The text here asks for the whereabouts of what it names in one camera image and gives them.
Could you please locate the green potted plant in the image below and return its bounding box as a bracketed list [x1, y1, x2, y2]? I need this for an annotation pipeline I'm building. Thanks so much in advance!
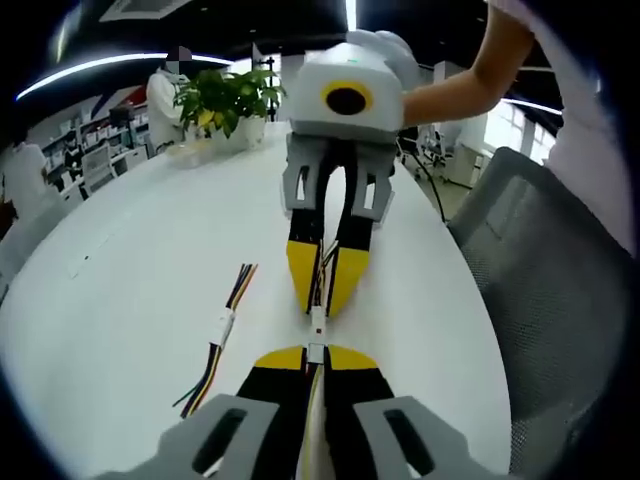
[172, 68, 287, 140]

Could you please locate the long curved ceiling light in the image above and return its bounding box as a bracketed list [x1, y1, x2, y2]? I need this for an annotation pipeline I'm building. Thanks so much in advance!
[14, 51, 234, 102]

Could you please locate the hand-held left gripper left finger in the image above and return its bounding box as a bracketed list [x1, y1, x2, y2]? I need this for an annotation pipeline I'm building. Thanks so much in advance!
[97, 344, 306, 480]

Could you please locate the white plant pot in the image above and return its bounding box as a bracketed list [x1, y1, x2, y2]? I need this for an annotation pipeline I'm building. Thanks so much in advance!
[218, 113, 269, 152]

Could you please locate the ceiling air vent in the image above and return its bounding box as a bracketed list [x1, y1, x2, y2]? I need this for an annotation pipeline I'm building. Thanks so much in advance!
[98, 0, 194, 23]

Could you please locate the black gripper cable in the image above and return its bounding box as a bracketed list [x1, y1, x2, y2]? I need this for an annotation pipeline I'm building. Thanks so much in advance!
[398, 143, 452, 222]

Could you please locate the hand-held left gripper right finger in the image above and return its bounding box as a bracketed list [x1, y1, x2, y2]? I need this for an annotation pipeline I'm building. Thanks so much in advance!
[324, 344, 507, 480]

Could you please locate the person's own body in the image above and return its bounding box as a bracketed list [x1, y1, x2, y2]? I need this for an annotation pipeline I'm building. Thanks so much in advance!
[487, 0, 637, 261]

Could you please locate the clear tray with yellow items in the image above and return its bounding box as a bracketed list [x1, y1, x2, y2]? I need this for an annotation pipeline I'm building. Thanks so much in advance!
[166, 138, 212, 167]

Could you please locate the shelf with white storage boxes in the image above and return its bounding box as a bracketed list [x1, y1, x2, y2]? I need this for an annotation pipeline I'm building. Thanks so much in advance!
[42, 110, 151, 167]

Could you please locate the white office chair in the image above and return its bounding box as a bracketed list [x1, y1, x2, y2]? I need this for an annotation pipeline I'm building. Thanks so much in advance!
[78, 141, 120, 199]

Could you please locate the grey mesh chair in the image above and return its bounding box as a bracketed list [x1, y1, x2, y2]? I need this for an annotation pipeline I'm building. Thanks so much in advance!
[446, 146, 640, 480]

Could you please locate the red-marked white JST connector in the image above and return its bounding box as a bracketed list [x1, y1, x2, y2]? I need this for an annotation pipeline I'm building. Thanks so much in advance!
[171, 323, 237, 421]
[308, 239, 342, 338]

